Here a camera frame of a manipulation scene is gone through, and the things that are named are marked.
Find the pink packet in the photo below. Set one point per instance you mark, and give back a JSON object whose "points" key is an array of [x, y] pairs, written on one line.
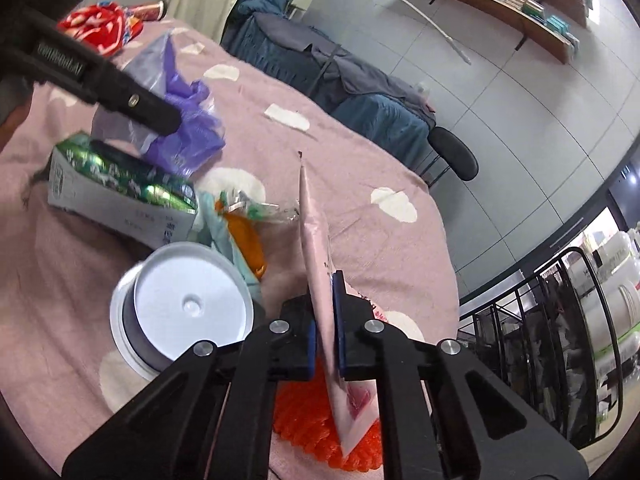
{"points": [[315, 240]]}

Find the clear plastic wrapper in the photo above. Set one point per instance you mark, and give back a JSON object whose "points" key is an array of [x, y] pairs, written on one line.
{"points": [[265, 212]]}

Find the orange wrapper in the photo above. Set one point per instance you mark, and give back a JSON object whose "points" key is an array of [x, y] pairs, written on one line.
{"points": [[245, 245]]}

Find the long wooden wall shelf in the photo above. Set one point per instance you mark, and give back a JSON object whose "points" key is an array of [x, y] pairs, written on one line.
{"points": [[500, 12]]}

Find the pink blanket with white clouds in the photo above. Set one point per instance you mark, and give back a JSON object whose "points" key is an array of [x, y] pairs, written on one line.
{"points": [[350, 160]]}

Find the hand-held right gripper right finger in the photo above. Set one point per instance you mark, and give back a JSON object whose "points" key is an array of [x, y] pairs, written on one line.
{"points": [[340, 325]]}

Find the dark grey garment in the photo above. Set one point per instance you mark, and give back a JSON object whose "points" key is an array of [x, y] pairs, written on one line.
{"points": [[360, 75]]}

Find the blue quilted jacket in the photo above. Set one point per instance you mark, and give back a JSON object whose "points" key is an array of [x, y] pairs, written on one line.
{"points": [[380, 125]]}

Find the red patterned packet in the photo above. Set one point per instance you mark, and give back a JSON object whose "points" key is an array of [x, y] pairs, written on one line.
{"points": [[95, 25]]}

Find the purple plastic bag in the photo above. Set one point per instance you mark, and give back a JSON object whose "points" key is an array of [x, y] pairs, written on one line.
{"points": [[195, 125]]}

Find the row of white bottles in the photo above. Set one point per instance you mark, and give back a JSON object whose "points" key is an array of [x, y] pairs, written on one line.
{"points": [[620, 300]]}

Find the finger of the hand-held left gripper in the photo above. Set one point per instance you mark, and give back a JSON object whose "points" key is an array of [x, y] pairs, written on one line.
{"points": [[140, 105]]}

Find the white round plastic tub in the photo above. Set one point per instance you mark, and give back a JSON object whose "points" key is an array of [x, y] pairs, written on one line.
{"points": [[185, 295]]}

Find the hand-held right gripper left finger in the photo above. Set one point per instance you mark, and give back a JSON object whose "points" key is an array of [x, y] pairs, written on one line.
{"points": [[311, 352]]}

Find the red and white cup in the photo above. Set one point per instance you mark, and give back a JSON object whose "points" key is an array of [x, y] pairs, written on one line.
{"points": [[150, 10]]}

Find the orange foam net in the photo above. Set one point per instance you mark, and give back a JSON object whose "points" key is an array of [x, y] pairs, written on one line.
{"points": [[300, 410]]}

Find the black chair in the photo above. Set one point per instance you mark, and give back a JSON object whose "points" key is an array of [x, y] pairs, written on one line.
{"points": [[455, 152]]}

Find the green and white carton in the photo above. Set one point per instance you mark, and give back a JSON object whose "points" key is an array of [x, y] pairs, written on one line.
{"points": [[100, 200]]}

